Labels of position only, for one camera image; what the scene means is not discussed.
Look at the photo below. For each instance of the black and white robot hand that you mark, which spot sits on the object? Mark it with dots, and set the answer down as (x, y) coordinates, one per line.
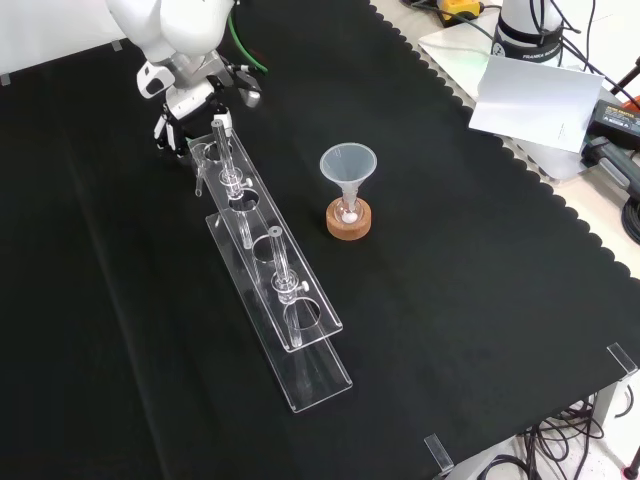
(187, 95)

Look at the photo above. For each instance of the clear glass weighing funnel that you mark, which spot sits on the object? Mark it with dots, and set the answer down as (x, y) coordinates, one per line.
(199, 160)

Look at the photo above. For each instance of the translucent plastic funnel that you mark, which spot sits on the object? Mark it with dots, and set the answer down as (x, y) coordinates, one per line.
(348, 160)

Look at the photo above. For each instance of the clear acrylic funnel stand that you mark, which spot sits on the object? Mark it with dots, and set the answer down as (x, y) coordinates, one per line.
(300, 300)

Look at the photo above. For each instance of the clear cloth clip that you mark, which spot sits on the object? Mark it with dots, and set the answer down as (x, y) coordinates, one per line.
(622, 359)
(4, 80)
(117, 45)
(438, 452)

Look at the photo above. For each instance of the small round-bottom glass flask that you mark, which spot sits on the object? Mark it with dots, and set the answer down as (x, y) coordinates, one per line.
(348, 216)

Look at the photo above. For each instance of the pale board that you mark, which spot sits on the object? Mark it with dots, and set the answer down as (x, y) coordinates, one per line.
(450, 45)

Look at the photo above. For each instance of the yellow stop button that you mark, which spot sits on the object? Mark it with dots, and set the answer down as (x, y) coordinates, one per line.
(460, 9)

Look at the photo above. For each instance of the black table cloth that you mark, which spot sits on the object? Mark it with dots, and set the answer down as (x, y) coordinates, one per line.
(450, 300)

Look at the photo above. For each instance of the white paper sheet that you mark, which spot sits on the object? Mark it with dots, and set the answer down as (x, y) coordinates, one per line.
(535, 105)

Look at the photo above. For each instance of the black power adapter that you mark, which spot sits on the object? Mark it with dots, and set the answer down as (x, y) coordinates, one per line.
(617, 122)

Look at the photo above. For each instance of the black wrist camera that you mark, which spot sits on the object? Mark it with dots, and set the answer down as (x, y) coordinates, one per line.
(248, 90)

